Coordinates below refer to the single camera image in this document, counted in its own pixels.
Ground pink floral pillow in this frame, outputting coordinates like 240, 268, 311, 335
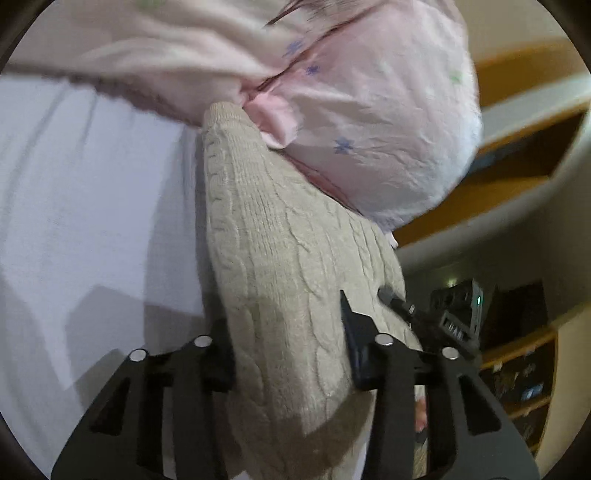
12, 0, 483, 231

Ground wooden wall shelf niche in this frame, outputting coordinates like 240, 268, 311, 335
394, 39, 590, 247

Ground beige cable knit sweater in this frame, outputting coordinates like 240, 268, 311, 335
202, 103, 419, 479

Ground wooden shelf unit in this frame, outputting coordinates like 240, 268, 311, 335
480, 326, 558, 455

